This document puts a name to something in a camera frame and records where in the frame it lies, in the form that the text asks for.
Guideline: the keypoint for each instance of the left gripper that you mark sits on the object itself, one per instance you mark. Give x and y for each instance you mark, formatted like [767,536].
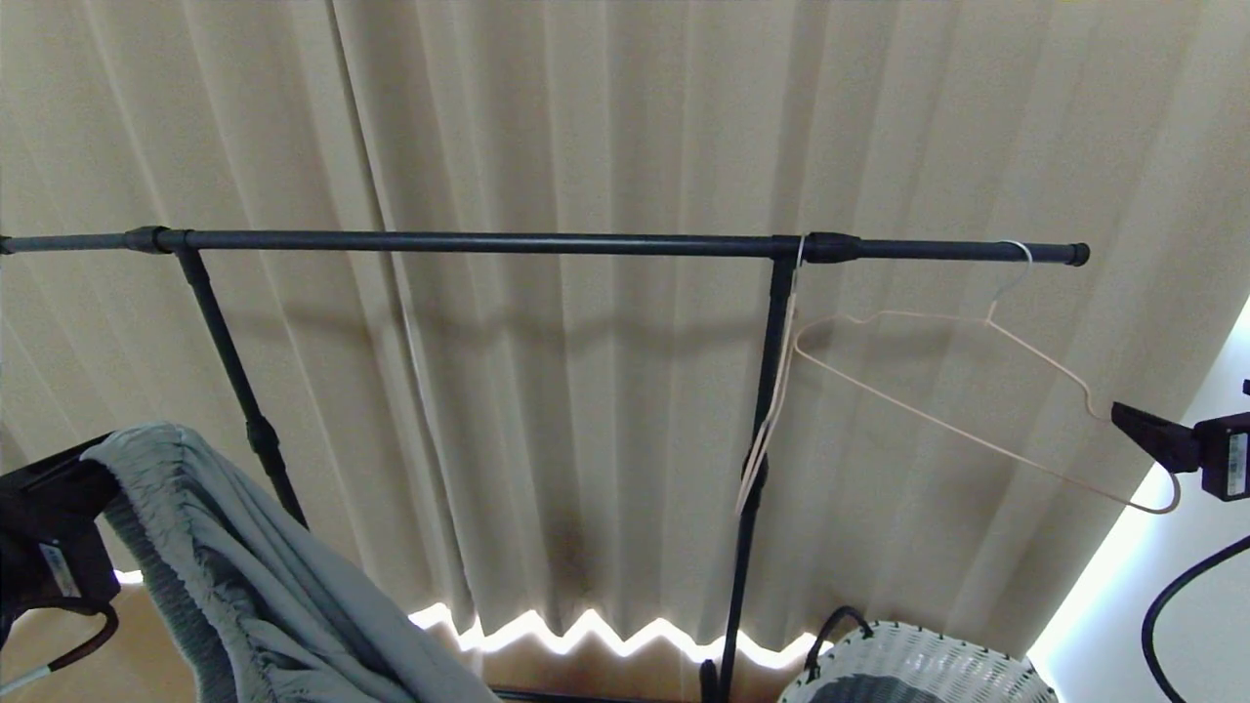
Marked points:
[24,576]

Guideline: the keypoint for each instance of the white laundry basket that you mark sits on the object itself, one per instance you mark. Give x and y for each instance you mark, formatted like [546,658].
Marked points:
[928,659]

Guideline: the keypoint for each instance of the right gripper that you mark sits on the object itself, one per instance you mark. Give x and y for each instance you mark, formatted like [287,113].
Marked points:
[1216,454]

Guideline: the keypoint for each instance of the pink clothes hanger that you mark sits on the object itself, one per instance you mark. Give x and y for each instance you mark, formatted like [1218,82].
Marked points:
[771,420]
[1035,355]

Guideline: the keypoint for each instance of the beige curtain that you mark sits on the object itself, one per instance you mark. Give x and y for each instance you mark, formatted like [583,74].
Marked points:
[586,98]

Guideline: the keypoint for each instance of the black clothes rack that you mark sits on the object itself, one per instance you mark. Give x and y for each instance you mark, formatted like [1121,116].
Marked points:
[488,242]

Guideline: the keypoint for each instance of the pale grey shorts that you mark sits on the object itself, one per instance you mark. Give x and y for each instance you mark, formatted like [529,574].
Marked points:
[244,566]

